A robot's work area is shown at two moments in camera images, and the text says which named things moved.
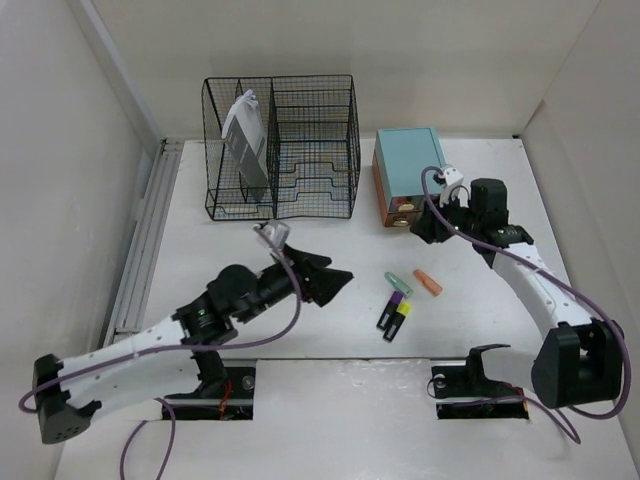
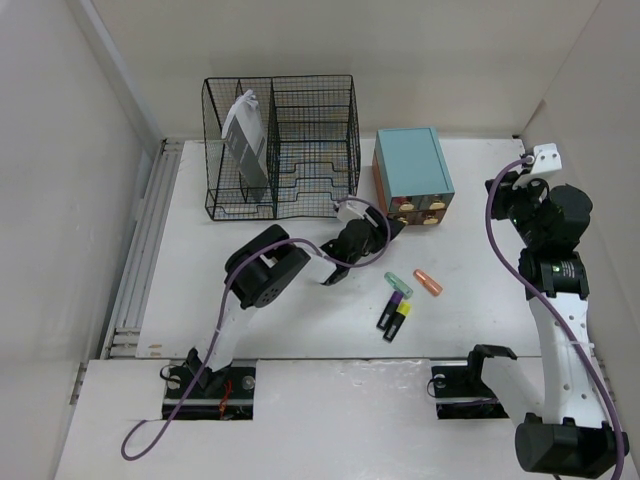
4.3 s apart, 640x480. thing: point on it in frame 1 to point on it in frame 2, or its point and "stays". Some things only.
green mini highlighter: [398, 284] stays
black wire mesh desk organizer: [281, 147] stays
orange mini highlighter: [427, 282] stays
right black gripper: [427, 224] to [501, 191]
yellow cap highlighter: [403, 309] stays
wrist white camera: [453, 179] to [547, 159]
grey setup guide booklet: [245, 134] stays
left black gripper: [316, 282] to [380, 233]
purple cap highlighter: [390, 310] stays
